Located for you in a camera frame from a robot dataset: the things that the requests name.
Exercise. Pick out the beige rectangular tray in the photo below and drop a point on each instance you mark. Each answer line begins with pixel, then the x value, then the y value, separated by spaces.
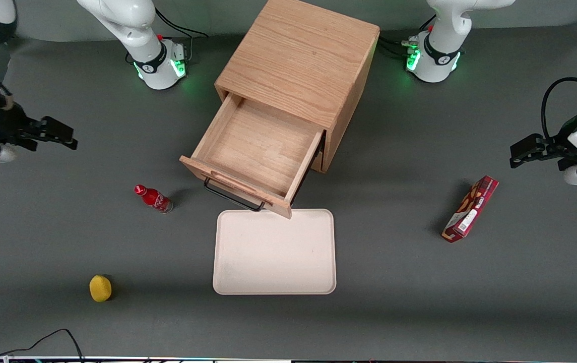
pixel 274 252

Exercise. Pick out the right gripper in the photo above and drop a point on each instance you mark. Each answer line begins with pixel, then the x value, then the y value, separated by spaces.
pixel 7 124

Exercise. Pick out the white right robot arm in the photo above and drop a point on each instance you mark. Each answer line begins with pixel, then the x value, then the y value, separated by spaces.
pixel 137 25

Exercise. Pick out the wooden drawer cabinet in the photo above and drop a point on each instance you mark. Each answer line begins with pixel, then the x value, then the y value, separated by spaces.
pixel 298 55

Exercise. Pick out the red cookie box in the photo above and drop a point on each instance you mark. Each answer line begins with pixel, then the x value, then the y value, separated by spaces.
pixel 470 209

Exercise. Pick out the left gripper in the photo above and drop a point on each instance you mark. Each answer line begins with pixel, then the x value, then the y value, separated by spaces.
pixel 556 147

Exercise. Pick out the yellow lemon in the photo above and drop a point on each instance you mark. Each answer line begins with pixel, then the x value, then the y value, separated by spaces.
pixel 100 288

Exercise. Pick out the red soda bottle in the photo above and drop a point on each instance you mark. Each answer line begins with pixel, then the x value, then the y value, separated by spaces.
pixel 154 198

